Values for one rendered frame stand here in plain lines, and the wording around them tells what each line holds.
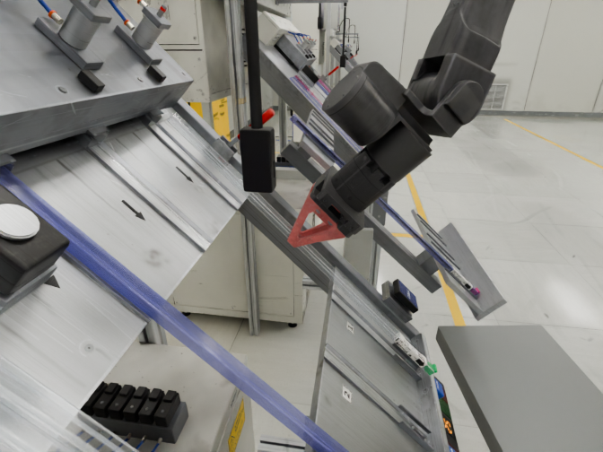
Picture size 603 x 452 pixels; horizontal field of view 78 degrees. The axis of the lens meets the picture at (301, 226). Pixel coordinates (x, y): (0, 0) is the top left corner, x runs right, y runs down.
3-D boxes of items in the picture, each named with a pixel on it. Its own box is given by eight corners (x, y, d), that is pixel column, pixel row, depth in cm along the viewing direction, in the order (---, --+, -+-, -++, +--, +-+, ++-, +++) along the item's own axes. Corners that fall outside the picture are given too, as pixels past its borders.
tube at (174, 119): (428, 369, 56) (433, 366, 55) (429, 376, 54) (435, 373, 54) (171, 118, 46) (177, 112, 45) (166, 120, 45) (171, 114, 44)
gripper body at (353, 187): (311, 199, 41) (362, 154, 38) (322, 173, 50) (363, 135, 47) (352, 239, 42) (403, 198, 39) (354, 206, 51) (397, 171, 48)
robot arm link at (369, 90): (491, 96, 38) (440, 97, 46) (425, 7, 33) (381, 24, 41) (414, 186, 39) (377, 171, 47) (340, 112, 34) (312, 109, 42)
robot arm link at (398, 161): (446, 155, 40) (430, 135, 44) (407, 112, 37) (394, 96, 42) (395, 196, 43) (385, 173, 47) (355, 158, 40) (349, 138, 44)
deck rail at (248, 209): (391, 347, 68) (419, 331, 65) (392, 355, 66) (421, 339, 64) (69, 43, 53) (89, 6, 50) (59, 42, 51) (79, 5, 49)
